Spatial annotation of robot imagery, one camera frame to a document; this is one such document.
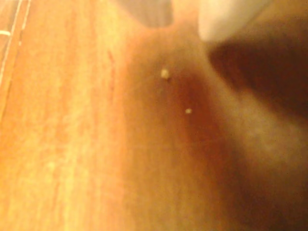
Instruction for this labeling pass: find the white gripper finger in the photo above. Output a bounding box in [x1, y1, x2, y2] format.
[197, 0, 264, 43]
[115, 0, 175, 27]

